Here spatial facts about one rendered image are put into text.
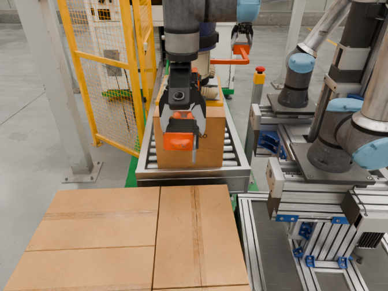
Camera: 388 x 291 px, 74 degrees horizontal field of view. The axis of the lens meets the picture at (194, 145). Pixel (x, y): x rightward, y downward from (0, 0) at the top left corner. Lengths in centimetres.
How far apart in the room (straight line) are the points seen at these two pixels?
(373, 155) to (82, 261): 117
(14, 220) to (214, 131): 173
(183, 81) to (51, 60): 169
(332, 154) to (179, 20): 66
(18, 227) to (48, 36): 141
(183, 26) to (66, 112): 185
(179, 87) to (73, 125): 186
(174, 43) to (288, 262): 143
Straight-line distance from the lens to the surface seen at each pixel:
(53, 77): 222
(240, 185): 168
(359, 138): 82
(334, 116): 92
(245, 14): 58
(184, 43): 57
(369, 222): 104
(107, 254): 132
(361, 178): 102
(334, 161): 98
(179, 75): 58
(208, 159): 156
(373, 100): 78
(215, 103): 111
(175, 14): 56
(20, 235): 237
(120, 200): 153
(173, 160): 158
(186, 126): 65
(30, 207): 255
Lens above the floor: 161
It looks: 34 degrees down
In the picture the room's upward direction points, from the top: straight up
